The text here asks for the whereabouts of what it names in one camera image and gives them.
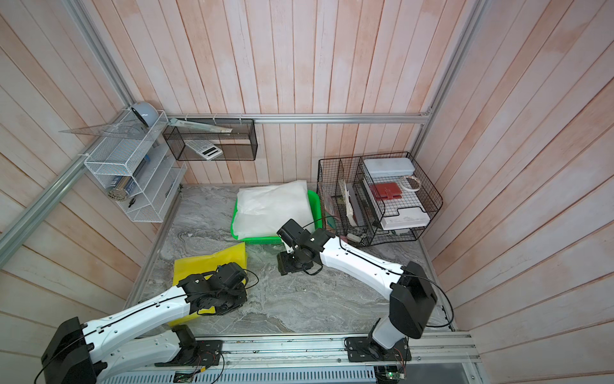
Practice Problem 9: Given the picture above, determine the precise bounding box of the yellow raincoat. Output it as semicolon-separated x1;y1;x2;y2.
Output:
167;242;249;328

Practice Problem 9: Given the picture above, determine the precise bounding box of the green plastic basket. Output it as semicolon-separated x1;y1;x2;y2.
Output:
230;190;322;245

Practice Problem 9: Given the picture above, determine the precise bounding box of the white raincoat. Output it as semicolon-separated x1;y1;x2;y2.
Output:
232;180;314;240

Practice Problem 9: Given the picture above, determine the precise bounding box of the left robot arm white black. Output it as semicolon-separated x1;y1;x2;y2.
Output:
37;262;249;383

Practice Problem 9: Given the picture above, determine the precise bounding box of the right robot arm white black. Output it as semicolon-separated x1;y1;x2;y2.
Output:
277;219;437;351

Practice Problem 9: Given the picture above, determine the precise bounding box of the metal ruler in basket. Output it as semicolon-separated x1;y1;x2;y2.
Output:
168;118;233;134

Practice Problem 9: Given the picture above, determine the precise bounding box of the red card holder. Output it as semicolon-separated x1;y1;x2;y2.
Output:
369;182;402;201

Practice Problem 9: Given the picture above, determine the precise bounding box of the white flat box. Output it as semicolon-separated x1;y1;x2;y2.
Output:
380;207;430;230

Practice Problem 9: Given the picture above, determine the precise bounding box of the white pencil case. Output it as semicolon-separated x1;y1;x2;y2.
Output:
364;158;415;179

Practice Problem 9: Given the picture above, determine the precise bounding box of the rolled silver item on shelf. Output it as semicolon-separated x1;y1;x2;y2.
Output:
107;175;134;202

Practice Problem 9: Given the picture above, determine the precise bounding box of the white calculator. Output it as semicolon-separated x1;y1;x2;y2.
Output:
185;140;223;161

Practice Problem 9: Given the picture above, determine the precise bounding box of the clear triangle ruler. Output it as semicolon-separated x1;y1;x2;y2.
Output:
61;121;149;139

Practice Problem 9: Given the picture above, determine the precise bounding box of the grey round tape dispenser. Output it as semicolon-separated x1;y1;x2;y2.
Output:
130;102;159;128

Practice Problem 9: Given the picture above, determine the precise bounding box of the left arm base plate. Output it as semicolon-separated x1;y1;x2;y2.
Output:
155;339;223;368

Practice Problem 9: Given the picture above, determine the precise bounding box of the black wire desk organizer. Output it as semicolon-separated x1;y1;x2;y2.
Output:
317;152;443;246

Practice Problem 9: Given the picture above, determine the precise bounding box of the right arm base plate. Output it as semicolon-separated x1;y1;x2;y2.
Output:
344;337;412;363

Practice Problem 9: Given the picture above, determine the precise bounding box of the black mesh wall basket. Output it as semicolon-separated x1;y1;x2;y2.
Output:
163;118;258;162

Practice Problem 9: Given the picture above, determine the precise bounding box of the white wire shelf rack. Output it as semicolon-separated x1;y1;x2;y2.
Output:
85;110;186;223

